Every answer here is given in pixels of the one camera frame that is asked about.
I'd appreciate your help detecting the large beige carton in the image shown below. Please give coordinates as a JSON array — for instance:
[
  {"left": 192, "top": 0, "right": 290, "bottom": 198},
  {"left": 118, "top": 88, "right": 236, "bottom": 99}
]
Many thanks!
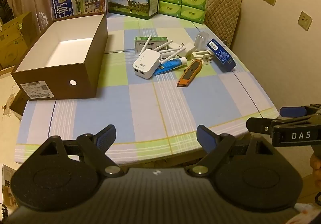
[{"left": 0, "top": 66, "right": 24, "bottom": 139}]

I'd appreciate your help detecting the chair with quilted cover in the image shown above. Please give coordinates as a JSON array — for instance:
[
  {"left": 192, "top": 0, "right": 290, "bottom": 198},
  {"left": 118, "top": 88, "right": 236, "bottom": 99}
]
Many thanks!
[{"left": 204, "top": 0, "right": 241, "bottom": 47}]

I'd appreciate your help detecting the white plastic clip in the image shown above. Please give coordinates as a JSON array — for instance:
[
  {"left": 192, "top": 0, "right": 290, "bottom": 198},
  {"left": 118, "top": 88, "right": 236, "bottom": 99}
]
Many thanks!
[{"left": 191, "top": 50, "right": 212, "bottom": 66}]

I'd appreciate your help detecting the orange utility knife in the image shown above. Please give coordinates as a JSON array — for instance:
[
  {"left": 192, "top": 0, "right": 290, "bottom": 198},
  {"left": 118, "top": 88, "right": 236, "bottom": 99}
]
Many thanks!
[{"left": 177, "top": 60, "right": 203, "bottom": 88}]

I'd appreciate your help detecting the checked tablecloth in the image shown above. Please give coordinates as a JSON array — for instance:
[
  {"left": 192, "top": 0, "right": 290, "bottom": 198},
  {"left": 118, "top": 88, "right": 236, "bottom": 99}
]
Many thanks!
[{"left": 15, "top": 16, "right": 280, "bottom": 164}]

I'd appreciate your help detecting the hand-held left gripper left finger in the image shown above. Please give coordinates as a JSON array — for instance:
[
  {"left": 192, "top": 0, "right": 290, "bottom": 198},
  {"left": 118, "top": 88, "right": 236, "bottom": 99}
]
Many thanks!
[{"left": 38, "top": 124, "right": 128, "bottom": 178}]

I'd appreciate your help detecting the blue toothpaste tube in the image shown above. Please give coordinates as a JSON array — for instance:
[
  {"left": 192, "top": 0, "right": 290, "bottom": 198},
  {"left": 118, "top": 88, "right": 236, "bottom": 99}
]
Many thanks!
[{"left": 153, "top": 57, "right": 188, "bottom": 76}]

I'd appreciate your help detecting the clear plastic box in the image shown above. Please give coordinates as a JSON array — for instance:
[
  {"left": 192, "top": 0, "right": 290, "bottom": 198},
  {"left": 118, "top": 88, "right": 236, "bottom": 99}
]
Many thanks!
[{"left": 195, "top": 33, "right": 209, "bottom": 51}]

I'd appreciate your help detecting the brown cardboard box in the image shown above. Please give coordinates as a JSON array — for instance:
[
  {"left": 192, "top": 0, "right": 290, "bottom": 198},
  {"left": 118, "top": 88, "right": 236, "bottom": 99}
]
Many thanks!
[{"left": 0, "top": 11, "right": 34, "bottom": 69}]

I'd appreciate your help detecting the white wifi repeater with antennas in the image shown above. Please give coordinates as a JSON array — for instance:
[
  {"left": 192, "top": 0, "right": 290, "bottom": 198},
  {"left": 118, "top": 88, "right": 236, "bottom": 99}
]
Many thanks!
[{"left": 133, "top": 35, "right": 187, "bottom": 79}]

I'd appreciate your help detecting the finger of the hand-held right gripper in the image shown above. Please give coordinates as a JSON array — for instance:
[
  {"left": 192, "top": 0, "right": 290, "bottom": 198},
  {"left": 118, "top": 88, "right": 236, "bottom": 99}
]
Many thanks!
[
  {"left": 246, "top": 117, "right": 284, "bottom": 136},
  {"left": 279, "top": 104, "right": 321, "bottom": 118}
]

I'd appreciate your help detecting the dark blue box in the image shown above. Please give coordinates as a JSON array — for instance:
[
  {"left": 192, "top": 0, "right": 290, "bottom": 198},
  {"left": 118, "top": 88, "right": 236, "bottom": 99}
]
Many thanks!
[{"left": 206, "top": 38, "right": 237, "bottom": 72}]

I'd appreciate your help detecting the small green medicine box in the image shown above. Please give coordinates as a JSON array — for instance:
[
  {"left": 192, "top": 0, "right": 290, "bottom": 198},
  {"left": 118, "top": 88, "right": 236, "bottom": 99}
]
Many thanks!
[{"left": 134, "top": 36, "right": 168, "bottom": 54}]

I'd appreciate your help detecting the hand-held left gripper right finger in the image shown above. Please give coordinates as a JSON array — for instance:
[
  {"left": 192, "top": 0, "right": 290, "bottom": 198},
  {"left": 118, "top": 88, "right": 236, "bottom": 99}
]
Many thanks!
[{"left": 185, "top": 125, "right": 275, "bottom": 177}]

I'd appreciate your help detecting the white charger adapter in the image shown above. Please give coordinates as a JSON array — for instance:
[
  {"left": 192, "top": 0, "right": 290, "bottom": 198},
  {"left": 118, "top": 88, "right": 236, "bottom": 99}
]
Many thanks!
[{"left": 184, "top": 43, "right": 196, "bottom": 57}]

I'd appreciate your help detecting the person's right hand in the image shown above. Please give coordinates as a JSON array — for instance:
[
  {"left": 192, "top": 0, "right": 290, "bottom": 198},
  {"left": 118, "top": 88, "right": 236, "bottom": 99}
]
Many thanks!
[{"left": 310, "top": 153, "right": 321, "bottom": 177}]

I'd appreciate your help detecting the brown shoe box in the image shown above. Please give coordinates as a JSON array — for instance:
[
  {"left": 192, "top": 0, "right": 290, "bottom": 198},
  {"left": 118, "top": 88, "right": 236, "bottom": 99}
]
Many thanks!
[{"left": 10, "top": 12, "right": 109, "bottom": 100}]

